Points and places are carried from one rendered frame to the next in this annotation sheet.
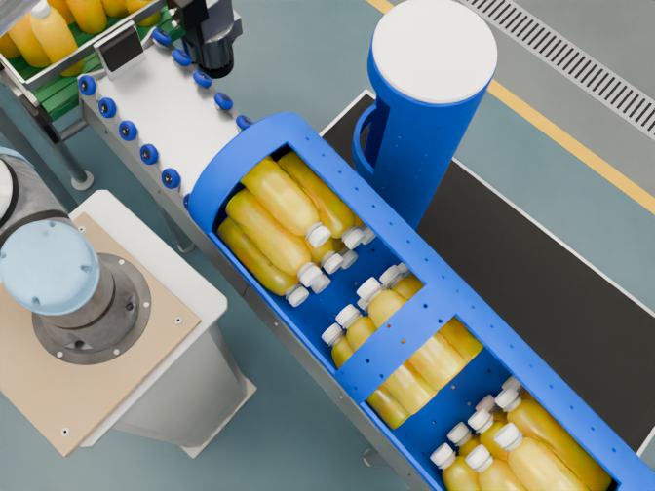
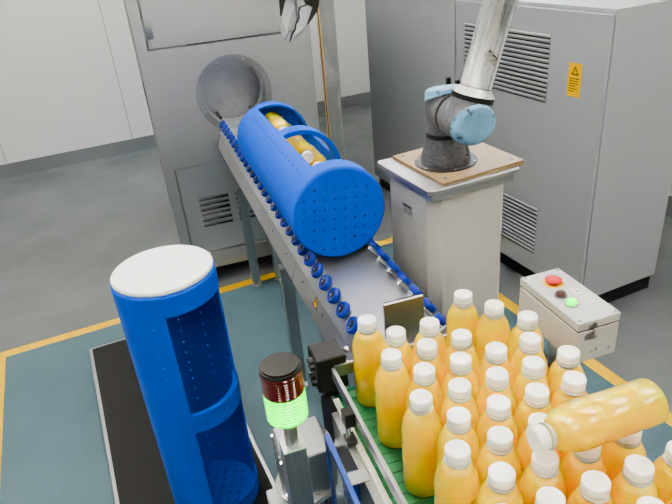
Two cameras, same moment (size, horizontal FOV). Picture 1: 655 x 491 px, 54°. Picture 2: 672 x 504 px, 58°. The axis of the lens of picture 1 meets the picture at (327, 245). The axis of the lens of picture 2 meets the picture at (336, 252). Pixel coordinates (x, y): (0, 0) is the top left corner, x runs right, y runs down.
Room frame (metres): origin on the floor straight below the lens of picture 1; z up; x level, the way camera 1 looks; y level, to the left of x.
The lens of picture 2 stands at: (1.88, 1.07, 1.82)
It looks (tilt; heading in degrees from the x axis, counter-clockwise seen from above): 28 degrees down; 214
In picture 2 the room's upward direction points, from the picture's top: 5 degrees counter-clockwise
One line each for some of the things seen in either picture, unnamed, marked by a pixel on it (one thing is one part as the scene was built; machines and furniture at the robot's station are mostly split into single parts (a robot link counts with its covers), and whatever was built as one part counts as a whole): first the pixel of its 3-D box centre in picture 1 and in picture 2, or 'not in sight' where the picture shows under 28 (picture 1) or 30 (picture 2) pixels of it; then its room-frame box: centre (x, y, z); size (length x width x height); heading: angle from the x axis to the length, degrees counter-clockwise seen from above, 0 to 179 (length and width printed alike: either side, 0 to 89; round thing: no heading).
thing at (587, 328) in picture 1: (477, 270); (178, 441); (0.76, -0.54, 0.07); 1.50 x 0.52 x 0.15; 57
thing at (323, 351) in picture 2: (185, 6); (330, 367); (0.99, 0.42, 0.95); 0.10 x 0.07 x 0.10; 140
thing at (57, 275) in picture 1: (56, 272); (445, 108); (0.22, 0.37, 1.33); 0.13 x 0.12 x 0.14; 47
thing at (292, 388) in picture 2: not in sight; (282, 379); (1.33, 0.58, 1.23); 0.06 x 0.06 x 0.04
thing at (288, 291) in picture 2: not in sight; (293, 329); (0.20, -0.34, 0.31); 0.06 x 0.06 x 0.63; 50
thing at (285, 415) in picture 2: not in sight; (285, 402); (1.33, 0.58, 1.18); 0.06 x 0.06 x 0.05
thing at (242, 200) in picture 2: not in sight; (249, 237); (-0.43, -1.10, 0.31); 0.06 x 0.06 x 0.63; 50
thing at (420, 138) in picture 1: (402, 145); (193, 393); (0.92, -0.17, 0.59); 0.28 x 0.28 x 0.88
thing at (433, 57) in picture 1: (435, 49); (162, 269); (0.92, -0.17, 1.03); 0.28 x 0.28 x 0.01
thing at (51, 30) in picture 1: (56, 38); (462, 336); (0.82, 0.66, 1.00); 0.07 x 0.07 x 0.19
